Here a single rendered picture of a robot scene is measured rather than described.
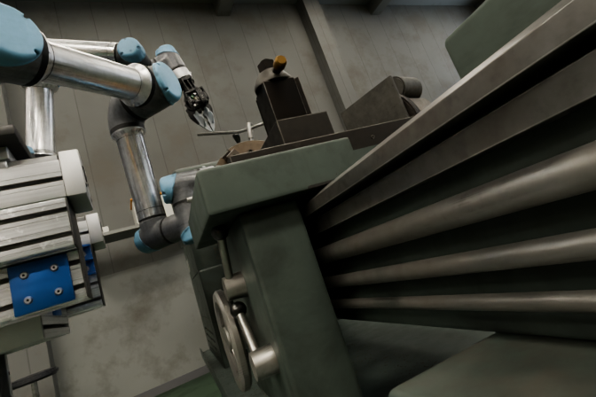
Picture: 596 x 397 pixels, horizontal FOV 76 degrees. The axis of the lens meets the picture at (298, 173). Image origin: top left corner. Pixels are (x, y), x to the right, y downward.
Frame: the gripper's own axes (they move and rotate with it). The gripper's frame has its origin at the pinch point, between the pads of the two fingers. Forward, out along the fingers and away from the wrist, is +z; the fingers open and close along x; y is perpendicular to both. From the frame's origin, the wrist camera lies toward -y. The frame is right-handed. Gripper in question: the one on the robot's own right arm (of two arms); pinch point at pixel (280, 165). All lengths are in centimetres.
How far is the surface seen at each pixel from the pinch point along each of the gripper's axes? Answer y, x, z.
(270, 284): 58, -31, -28
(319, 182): 61, -21, -18
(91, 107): -351, 221, -76
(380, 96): -213, 109, 214
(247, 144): -16.4, 14.5, -3.2
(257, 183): 62, -19, -26
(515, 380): 86, -40, -22
